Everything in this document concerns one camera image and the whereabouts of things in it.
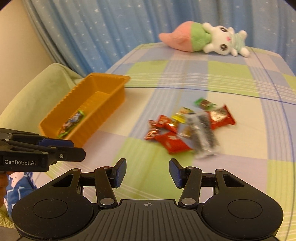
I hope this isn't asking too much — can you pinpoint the plaid bed sheet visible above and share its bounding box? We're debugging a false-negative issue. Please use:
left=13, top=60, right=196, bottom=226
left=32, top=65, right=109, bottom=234
left=30, top=42, right=296, bottom=241

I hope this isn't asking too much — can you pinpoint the blue star curtain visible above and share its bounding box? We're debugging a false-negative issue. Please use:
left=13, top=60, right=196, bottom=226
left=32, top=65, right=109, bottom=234
left=22, top=0, right=296, bottom=79

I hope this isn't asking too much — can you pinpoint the small green snack packet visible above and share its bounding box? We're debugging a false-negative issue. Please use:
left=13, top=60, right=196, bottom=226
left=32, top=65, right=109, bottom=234
left=194, top=98, right=217, bottom=110

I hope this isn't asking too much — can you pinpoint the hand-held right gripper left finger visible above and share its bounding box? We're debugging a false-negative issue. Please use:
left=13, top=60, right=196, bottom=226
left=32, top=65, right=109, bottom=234
left=40, top=158, right=127, bottom=208

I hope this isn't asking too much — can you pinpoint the blue and white patterned cloth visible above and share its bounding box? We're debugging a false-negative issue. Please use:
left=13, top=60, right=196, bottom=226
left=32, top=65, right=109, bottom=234
left=6, top=173, right=37, bottom=211

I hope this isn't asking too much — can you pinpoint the light green cloth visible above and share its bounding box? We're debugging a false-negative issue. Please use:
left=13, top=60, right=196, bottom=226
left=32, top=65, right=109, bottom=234
left=0, top=63, right=84, bottom=137

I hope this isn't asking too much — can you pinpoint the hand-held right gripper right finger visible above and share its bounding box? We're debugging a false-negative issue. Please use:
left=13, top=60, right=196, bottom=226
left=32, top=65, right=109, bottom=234
left=169, top=159, right=256, bottom=208

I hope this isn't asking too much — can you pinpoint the small red snack packet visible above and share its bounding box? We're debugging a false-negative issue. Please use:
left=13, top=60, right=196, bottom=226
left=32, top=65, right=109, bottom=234
left=144, top=128, right=162, bottom=141

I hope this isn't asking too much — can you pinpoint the person's left hand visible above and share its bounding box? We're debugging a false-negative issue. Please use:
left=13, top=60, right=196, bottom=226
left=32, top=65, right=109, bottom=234
left=0, top=171, right=13, bottom=209

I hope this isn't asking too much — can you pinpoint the clear packet with dark contents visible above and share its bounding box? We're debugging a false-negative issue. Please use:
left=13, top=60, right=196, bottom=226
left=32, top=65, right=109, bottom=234
left=187, top=112, right=223, bottom=159

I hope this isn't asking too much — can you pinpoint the green and dark snack packet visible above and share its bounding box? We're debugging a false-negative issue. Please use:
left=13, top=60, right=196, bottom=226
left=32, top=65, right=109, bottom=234
left=58, top=110, right=86, bottom=139

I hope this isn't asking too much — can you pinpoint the white rabbit plush toy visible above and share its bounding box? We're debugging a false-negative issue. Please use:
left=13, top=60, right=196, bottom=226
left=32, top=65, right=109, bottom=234
left=158, top=20, right=250, bottom=58

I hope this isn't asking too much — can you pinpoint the yellow snack packet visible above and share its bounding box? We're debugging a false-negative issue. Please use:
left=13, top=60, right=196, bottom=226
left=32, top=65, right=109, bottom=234
left=172, top=107, right=195, bottom=123

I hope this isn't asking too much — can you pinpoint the red packet with white picture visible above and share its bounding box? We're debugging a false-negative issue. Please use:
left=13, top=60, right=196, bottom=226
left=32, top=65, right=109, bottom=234
left=207, top=105, right=236, bottom=130

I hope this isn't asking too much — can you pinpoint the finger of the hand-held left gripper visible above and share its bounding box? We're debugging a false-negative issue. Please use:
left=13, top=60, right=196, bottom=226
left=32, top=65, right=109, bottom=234
left=0, top=128, right=75, bottom=149
left=0, top=139, right=86, bottom=166

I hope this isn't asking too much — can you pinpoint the large red snack packet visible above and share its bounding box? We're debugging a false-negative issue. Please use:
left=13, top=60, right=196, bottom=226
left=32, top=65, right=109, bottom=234
left=154, top=132, right=193, bottom=154

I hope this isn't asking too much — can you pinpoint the orange plastic tray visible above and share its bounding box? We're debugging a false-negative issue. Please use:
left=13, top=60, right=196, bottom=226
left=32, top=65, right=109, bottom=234
left=39, top=72, right=130, bottom=147

